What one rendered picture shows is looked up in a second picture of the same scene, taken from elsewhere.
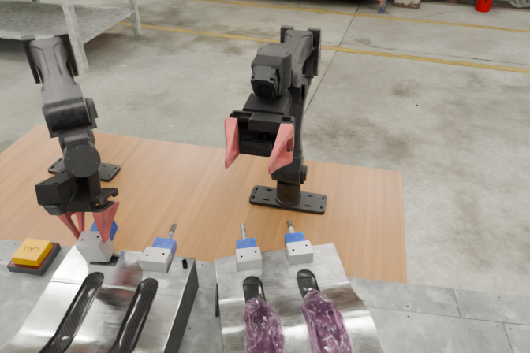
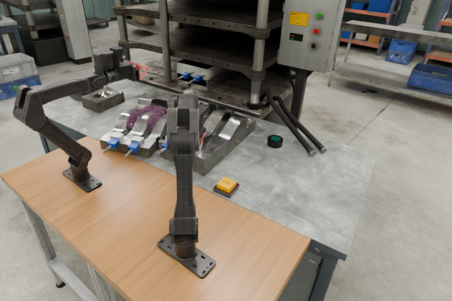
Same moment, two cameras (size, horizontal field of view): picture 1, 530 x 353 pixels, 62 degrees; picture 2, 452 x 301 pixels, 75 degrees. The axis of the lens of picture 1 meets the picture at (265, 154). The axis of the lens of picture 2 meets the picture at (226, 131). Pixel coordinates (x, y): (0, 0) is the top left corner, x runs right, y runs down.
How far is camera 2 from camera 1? 1.76 m
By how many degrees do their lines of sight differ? 111
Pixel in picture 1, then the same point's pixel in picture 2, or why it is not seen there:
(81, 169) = not seen: hidden behind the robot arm
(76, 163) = not seen: hidden behind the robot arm
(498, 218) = not seen: outside the picture
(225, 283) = (152, 140)
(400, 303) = (99, 132)
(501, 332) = (83, 119)
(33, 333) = (223, 138)
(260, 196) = (93, 183)
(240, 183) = (91, 199)
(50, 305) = (216, 143)
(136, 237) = (173, 185)
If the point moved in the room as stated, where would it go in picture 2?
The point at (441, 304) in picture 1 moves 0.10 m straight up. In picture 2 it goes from (87, 128) to (83, 112)
